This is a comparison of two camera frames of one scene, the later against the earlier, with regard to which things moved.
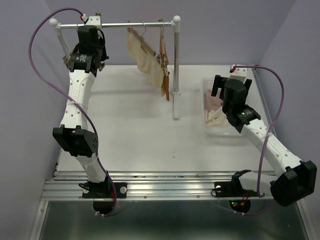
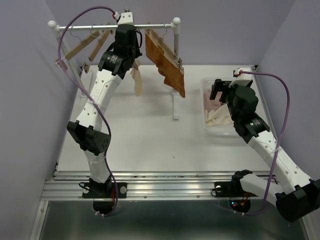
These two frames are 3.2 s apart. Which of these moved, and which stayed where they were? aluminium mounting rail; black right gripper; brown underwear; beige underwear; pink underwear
Moved: beige underwear; brown underwear
Stayed: pink underwear; aluminium mounting rail; black right gripper
